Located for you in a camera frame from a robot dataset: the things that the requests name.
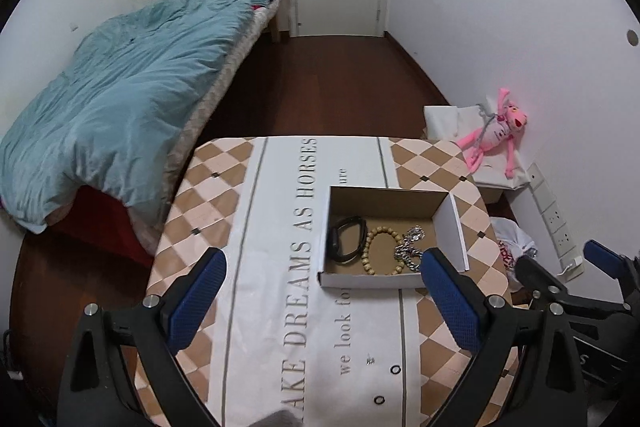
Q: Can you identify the black wristband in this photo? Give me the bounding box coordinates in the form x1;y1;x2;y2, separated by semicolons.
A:
327;216;368;264

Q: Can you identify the pink plush toy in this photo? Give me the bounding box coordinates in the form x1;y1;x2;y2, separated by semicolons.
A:
454;88;530;179

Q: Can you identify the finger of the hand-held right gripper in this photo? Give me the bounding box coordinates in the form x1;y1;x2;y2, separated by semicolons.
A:
515;255;631;323
583;240;640;303

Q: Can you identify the red bed sheet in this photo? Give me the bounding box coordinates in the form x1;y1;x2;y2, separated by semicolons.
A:
50;184;156;268

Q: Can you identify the white plastic bag red print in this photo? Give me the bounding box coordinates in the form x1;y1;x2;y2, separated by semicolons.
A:
489;216;540;293

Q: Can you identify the checked printed tablecloth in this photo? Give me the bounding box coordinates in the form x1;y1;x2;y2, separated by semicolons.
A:
135;136;521;427

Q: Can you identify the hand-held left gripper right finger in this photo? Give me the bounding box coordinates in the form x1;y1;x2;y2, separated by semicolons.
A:
421;248;588;427

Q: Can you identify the silver chain necklace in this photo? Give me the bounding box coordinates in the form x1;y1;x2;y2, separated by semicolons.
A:
392;225;426;276

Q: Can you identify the white cardboard box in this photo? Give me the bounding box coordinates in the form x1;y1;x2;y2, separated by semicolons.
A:
318;186;470;290

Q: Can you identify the wooden bead bracelet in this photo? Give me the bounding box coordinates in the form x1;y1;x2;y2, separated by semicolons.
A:
361;228;405;277

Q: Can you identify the blue duvet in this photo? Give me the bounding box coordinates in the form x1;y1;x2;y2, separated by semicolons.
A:
0;0;286;235

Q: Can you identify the white plug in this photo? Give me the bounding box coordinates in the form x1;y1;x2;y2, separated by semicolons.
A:
557;254;586;279

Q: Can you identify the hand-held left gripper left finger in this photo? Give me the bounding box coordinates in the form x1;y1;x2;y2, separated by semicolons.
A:
57;247;228;427

